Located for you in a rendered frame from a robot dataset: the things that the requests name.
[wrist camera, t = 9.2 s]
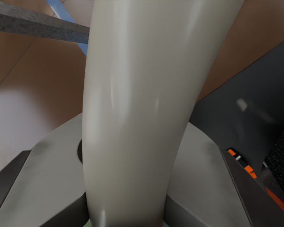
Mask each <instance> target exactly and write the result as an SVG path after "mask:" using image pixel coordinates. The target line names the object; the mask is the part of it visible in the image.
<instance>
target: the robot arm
mask: <svg viewBox="0 0 284 227"><path fill-rule="evenodd" d="M88 220H89V212H88V208H87V199H86V192H85V185H84V175H83V163H82V113H80V114H79V115H77V116H76V117H74V118H72V119H71V120H69V121H67V122H66V123H64V124H62V125H61V126H59V127H57V128H56V129H55V130H53V131H51V132H50V133H49V134H47V135H46V136H45V137H44V138H42V139H41V140H40V141H39V142H38V143H37V144H36V145H35V146H34V147H33V148H32V149H31V150H24V151H22V152H21V153H19V154H18V155H17V156H16V157H15V158H14V159H13V160H12V161H11V162H10V163H8V164H7V165H6V166H5V167H4V168H3V169H2V170H1V171H0V227H83V226H84V225H85V224H86V223H87V222H88ZM163 220H164V222H165V223H166V224H167V225H168V226H169V227H284V211H283V210H282V209H281V208H280V206H279V205H278V204H277V203H276V202H275V201H274V200H273V199H272V197H271V196H270V195H269V194H268V193H267V192H266V191H265V190H264V189H263V188H262V187H261V186H260V184H259V183H258V182H257V181H256V180H255V179H254V178H253V177H252V176H251V175H250V174H249V173H248V172H247V171H246V169H245V168H244V167H243V166H242V165H241V164H240V163H239V162H238V161H237V160H236V159H235V158H234V157H233V156H232V155H231V154H230V153H229V152H228V151H222V150H221V149H220V148H219V147H218V146H217V144H216V143H215V142H214V141H213V140H212V139H211V138H209V137H208V136H207V135H206V134H205V133H204V132H202V131H201V130H200V129H198V128H197V127H195V126H194V125H192V124H191V123H190V122H188V124H187V127H186V130H185V132H184V135H183V138H182V141H181V143H180V146H179V150H178V153H177V156H176V159H175V162H174V166H173V170H172V173H171V176H170V180H169V185H168V190H167V195H166V200H165V209H164V217H163Z"/></svg>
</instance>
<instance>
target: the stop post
mask: <svg viewBox="0 0 284 227"><path fill-rule="evenodd" d="M0 32H8V33H14V34H21V35H27V36H36V37H42V38H49V39H55V40H62V41H70V42H76V43H83V44H88V39H89V32H90V27H86V26H83V25H79V24H76V23H72V22H69V21H66V20H62V19H59V18H55V17H52V16H49V15H45V14H41V13H38V12H35V11H32V10H28V9H25V8H21V7H18V6H15V5H11V4H8V3H5V2H1V1H0Z"/></svg>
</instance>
